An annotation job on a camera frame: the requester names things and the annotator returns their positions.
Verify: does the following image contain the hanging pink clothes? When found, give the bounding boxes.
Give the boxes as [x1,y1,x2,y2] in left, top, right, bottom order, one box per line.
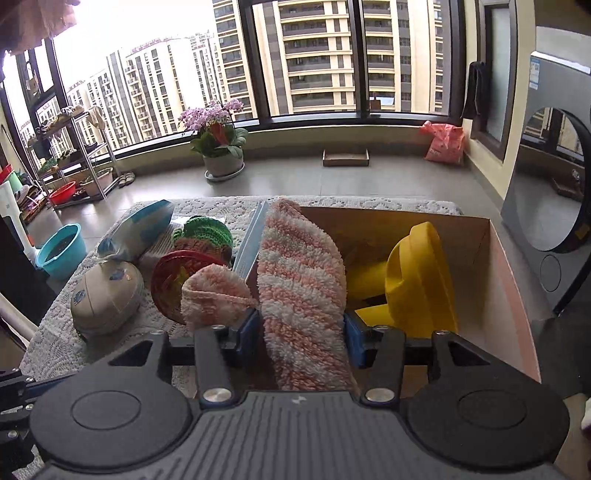
[0,0,80,52]

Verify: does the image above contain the white cylindrical appliance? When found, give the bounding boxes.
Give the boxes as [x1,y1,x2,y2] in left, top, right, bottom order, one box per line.
[0,180,36,260]

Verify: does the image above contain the flat cardboard tray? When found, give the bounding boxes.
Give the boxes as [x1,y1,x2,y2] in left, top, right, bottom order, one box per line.
[322,148,370,167]

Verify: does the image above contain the red plastic basin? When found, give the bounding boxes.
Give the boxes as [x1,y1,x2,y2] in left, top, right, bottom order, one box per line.
[48,181,77,206]

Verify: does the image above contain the metal shelf rack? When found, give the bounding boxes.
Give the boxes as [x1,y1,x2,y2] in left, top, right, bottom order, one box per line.
[25,105,122,211]

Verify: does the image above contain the black hanging cloth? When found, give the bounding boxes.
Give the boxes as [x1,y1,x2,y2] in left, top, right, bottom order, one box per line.
[461,61,486,121]

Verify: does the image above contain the beige flower pot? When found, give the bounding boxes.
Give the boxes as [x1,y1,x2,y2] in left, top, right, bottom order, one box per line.
[82,167,115,198]

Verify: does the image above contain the teal plastic basin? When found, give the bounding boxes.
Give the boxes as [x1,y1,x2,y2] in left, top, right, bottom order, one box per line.
[35,223,88,280]

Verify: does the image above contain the red patterned pouch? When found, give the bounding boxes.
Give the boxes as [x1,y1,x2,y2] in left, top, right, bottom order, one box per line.
[150,250,216,324]

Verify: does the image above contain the green crochet coaster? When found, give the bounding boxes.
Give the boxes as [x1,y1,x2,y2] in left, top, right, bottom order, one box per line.
[172,215,234,268]

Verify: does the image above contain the cardboard box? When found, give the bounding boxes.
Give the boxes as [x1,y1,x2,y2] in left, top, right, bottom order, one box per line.
[244,205,542,400]

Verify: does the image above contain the pink white striped fluffy towel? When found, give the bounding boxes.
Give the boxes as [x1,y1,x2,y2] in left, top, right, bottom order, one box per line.
[255,198,360,393]

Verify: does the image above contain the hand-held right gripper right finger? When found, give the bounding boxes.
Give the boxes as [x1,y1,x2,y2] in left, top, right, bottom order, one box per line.
[344,310,504,405]

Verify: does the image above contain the potted pink orchid plant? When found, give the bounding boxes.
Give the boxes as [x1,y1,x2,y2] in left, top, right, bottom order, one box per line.
[178,98,249,182]

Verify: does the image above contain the grey washing machine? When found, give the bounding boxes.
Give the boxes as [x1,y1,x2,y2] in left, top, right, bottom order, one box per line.
[501,50,591,315]

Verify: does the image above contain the small pink white fluffy towel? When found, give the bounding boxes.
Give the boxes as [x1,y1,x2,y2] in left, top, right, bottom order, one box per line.
[180,264,259,334]

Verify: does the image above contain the pink plastic bag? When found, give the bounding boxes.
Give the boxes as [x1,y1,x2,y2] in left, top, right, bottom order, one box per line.
[419,120,465,165]

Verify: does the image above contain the yellow plastic object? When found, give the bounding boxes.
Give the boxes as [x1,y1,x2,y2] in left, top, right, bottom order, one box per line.
[344,222,461,339]

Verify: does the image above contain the blue face mask pack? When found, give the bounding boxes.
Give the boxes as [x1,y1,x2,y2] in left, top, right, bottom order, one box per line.
[232,200,270,282]

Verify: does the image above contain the beige round packet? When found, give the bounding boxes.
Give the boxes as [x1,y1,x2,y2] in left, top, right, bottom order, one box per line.
[71,260,145,339]

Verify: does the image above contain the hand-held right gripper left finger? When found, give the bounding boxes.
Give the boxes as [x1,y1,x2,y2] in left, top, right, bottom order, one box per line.
[92,307,262,409]

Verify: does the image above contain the white blue wet wipes pack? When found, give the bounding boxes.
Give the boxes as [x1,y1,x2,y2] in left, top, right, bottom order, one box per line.
[97,199,176,265]

